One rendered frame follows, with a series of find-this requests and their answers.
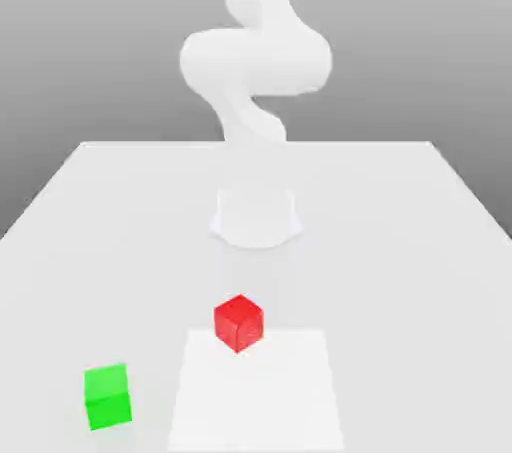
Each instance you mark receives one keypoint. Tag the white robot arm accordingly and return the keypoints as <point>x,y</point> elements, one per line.
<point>256,61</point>

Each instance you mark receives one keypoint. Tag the small green cube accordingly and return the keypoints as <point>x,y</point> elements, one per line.
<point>107,397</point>

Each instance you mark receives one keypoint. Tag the small red cube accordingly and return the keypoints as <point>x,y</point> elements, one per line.
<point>238,323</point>

